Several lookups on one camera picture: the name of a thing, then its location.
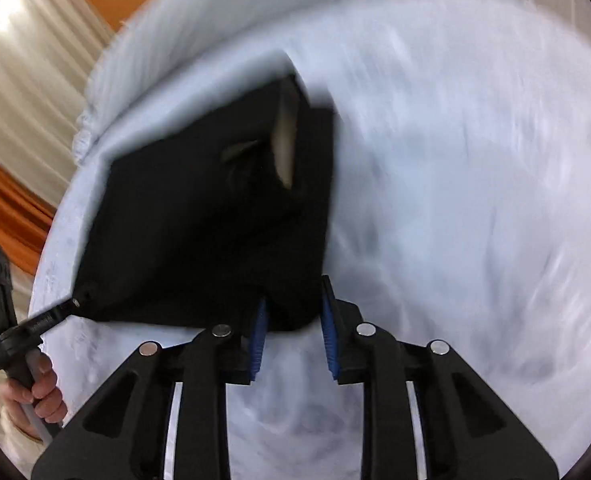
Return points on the black pants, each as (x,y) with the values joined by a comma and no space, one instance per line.
(218,221)

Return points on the orange curtain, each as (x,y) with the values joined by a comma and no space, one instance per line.
(25,221)

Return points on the beige curtain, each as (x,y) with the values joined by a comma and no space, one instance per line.
(47,50)

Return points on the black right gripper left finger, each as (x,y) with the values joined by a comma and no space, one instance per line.
(121,432)

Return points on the butterfly patterned bed sheet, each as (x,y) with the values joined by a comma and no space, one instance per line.
(462,205)

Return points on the person's left hand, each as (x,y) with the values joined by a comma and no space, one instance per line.
(45,397)

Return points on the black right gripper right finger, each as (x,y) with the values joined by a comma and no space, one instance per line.
(425,405)

